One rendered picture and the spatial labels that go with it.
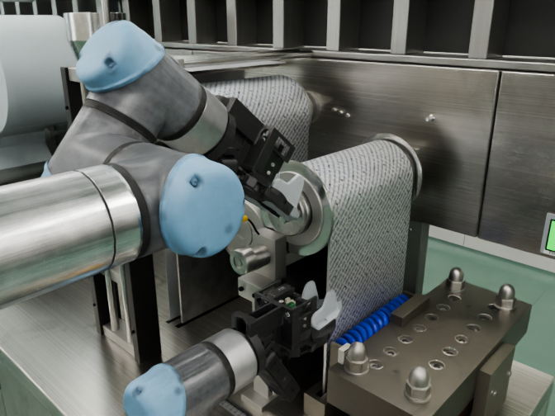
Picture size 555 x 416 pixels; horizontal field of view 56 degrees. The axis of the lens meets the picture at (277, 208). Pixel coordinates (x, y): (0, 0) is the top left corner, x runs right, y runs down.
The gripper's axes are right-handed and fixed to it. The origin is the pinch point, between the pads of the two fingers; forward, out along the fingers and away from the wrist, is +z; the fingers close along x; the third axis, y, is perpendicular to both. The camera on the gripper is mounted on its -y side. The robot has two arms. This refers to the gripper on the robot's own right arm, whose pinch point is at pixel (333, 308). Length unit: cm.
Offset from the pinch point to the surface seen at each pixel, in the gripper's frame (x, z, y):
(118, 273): 40.4, -13.9, -2.9
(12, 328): 64, -27, -19
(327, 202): -0.3, -2.8, 18.5
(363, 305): -0.2, 8.6, -3.3
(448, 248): 93, 261, -108
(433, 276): 84, 220, -109
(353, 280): -0.2, 5.1, 3.0
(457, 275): -7.6, 28.9, -2.6
